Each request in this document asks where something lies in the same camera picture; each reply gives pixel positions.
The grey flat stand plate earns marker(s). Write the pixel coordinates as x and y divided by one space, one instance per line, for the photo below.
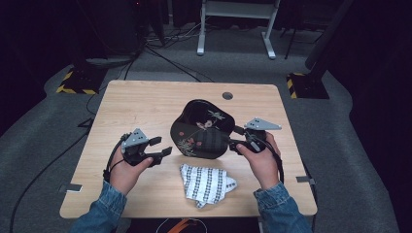
108 61

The white striped cloth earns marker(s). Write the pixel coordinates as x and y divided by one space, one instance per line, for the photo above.
205 184

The person's right hand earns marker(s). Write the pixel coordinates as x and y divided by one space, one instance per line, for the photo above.
265 168

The dark slanted pole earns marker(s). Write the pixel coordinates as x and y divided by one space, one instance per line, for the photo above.
327 35

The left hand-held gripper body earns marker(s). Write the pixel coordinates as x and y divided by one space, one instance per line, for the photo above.
136 140

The person's left hand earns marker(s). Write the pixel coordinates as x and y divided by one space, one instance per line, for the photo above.
124 176

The grey tape strip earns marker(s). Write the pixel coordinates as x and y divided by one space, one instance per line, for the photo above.
304 179

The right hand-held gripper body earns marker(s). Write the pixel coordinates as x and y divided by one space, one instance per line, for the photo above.
260 124

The black yellow striped stand base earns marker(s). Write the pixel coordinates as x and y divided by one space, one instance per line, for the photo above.
307 85
82 81

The white desk frame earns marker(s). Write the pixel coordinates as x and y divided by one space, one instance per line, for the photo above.
238 9

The black printed bag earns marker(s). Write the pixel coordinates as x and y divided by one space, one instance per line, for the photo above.
200 113

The thin black tripod leg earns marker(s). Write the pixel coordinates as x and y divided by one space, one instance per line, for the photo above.
291 42

